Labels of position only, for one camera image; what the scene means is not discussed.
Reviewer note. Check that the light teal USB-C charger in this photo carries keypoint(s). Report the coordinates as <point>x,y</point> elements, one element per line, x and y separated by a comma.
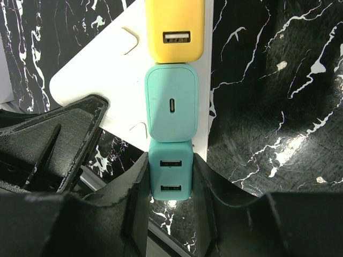
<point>171,93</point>

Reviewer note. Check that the dark teal dual USB charger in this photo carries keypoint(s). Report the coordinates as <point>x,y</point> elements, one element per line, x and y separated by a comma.
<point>171,166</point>

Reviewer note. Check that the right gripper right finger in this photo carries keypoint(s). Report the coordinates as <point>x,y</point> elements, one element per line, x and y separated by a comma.
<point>231,222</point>

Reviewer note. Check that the yellow USB charger plug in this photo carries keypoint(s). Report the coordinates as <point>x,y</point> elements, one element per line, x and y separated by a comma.
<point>175,30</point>

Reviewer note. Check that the white triangular socket adapter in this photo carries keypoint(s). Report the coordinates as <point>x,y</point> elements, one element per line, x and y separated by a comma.
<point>114,64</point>

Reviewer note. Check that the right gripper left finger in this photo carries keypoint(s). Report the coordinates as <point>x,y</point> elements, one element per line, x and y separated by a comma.
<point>112,221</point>

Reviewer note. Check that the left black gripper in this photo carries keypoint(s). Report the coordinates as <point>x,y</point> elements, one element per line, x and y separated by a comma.
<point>44,152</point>

